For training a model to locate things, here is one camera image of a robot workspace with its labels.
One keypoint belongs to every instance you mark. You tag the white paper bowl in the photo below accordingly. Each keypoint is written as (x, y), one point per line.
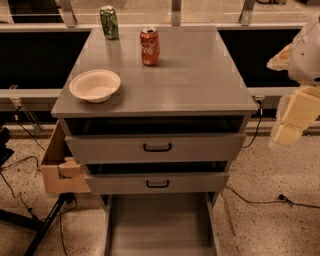
(95, 86)

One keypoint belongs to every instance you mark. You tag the cardboard box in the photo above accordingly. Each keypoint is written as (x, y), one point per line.
(60, 172)

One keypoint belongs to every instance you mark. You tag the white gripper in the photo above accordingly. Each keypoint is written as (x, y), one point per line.
(306, 59)

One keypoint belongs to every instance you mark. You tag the green soda can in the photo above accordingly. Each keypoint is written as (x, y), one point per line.
(109, 22)

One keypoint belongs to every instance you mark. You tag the black tripod stand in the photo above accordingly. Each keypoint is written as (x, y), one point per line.
(35, 224)

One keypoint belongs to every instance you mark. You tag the red coke can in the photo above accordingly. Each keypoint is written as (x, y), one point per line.
(150, 48)

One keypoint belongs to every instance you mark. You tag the grey middle drawer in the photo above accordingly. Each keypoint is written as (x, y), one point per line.
(157, 183)

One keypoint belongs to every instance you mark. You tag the grey open bottom drawer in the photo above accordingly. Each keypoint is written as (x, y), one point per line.
(160, 225)

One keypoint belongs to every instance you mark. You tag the grey drawer cabinet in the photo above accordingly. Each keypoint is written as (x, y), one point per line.
(194, 89)

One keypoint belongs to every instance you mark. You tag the grey top drawer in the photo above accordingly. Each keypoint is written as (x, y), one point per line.
(114, 149)

